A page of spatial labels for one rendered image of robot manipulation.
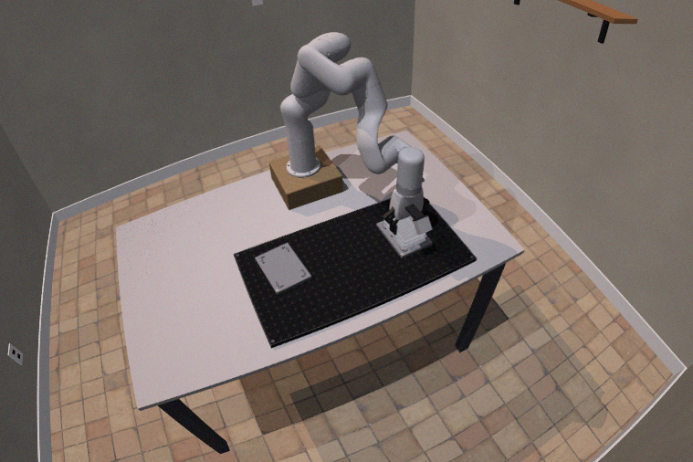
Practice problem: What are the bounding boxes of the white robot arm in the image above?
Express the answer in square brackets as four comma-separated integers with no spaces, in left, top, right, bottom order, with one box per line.
[280,32,425,196]

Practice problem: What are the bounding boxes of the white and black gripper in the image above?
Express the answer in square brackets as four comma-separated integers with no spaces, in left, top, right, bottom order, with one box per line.
[383,188,430,235]

